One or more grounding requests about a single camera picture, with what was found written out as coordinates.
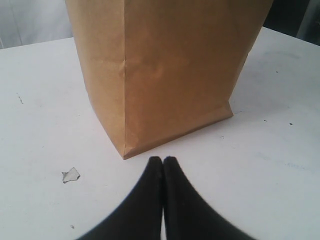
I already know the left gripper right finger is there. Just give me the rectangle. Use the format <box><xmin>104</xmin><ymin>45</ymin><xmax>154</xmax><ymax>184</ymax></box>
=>
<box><xmin>162</xmin><ymin>156</ymin><xmax>253</xmax><ymax>240</ymax></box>

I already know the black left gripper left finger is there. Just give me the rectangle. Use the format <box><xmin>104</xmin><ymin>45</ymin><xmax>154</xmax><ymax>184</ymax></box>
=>
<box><xmin>79</xmin><ymin>156</ymin><xmax>163</xmax><ymax>240</ymax></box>

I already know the brown paper bag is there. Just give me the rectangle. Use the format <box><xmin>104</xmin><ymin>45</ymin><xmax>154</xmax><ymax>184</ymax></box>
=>
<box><xmin>65</xmin><ymin>0</ymin><xmax>273</xmax><ymax>159</ymax></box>

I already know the small torn plastic scrap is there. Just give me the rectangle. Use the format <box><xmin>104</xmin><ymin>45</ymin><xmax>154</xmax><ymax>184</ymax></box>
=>
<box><xmin>62</xmin><ymin>167</ymin><xmax>81</xmax><ymax>184</ymax></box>

